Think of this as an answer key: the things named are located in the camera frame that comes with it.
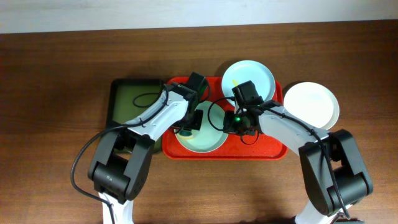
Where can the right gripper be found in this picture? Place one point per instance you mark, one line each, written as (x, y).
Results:
(228, 116)

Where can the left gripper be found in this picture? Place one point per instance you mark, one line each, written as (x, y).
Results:
(193, 123)

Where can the green yellow sponge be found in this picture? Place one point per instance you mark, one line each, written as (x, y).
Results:
(185, 134)

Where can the light green plate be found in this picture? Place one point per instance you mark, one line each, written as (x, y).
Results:
(206, 139)

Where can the white plate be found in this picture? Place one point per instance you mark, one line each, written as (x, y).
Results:
(313, 103)

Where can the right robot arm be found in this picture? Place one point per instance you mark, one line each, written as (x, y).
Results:
(334, 173)

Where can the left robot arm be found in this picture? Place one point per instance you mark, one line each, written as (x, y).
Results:
(120, 165)

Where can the red tray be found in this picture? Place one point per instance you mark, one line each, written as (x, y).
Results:
(264, 149)

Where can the dark green tray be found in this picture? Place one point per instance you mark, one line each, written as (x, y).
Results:
(122, 93)

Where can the light blue plate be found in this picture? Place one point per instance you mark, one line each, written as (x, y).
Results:
(249, 70)

